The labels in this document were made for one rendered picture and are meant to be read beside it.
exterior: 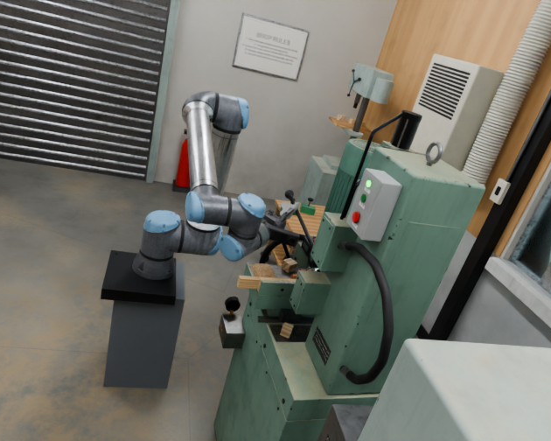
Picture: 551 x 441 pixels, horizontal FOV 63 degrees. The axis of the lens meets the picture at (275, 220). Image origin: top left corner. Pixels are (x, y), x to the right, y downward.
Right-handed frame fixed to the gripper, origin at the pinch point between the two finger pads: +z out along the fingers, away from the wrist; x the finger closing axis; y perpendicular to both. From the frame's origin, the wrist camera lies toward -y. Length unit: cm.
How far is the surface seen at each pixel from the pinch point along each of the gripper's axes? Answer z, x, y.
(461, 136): 152, -19, -17
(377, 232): -32, -30, -37
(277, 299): -19.7, 19.9, -12.7
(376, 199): -35, -39, -34
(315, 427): -39, 36, -47
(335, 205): -7.0, -17.5, -14.9
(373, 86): 209, -13, 68
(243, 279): -27.1, 15.0, -1.2
